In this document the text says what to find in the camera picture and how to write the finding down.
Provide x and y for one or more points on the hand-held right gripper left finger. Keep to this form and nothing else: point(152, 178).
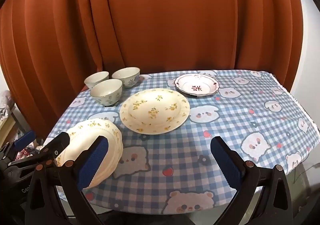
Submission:
point(92, 162)

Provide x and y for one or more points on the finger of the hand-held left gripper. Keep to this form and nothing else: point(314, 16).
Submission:
point(60, 143)
point(25, 138)

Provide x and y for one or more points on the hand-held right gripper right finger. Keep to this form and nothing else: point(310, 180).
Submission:
point(226, 162)

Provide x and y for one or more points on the cream floral plate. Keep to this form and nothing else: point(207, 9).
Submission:
point(82, 135)

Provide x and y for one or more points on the floral ceramic bowl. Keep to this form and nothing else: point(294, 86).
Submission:
point(96, 78)
point(127, 77)
point(107, 95)

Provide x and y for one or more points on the red-rimmed scalloped plate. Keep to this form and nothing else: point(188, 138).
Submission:
point(197, 85)

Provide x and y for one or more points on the wooden furniture edge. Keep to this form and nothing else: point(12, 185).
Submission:
point(7, 127)

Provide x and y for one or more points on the blue checked bear tablecloth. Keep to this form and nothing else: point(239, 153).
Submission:
point(200, 145)

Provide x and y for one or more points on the white lace cloth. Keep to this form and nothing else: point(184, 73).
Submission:
point(5, 106)

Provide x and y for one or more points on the orange curtain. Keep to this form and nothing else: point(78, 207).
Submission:
point(160, 15)

